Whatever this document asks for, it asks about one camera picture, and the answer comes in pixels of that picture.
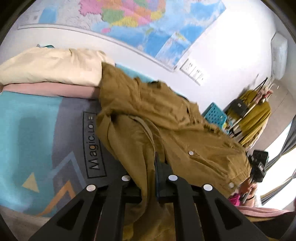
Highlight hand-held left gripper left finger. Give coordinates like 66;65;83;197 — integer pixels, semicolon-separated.
29;175;142;241

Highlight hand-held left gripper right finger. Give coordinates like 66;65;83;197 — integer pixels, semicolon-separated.
154;152;266;241

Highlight olive brown jacket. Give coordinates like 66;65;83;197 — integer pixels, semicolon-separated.
95;62;252;241

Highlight person's right forearm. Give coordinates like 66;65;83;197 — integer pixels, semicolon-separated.
238;200;295;223

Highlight person's right hand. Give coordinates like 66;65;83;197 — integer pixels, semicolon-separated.
240;178;258;205

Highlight grey curtain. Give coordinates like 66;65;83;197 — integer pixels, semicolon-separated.
261;123;296;205

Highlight magenta cloth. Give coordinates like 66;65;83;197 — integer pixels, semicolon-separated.
229;193;242;206

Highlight yellow-green hanging garment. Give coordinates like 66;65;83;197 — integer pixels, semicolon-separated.
225;90;271;149

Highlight black handbag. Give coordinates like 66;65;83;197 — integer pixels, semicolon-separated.
231;99;249;118

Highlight blue perforated plastic basket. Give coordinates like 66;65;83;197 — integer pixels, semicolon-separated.
201;103;228;130

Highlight small plush toy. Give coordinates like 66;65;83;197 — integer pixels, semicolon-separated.
259;86;274;102

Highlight teal grey patterned bed sheet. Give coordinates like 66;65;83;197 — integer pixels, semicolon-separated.
0;44;185;241

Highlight pink folded cloth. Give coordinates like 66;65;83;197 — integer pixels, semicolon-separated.
0;82;101;99

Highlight cream duvet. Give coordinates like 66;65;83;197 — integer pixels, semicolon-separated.
0;47;115;87

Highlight white wall socket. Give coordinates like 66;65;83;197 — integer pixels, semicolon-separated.
188;65;200;79
181;59;193;73

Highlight colourful wall map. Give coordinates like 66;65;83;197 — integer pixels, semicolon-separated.
17;0;227;72

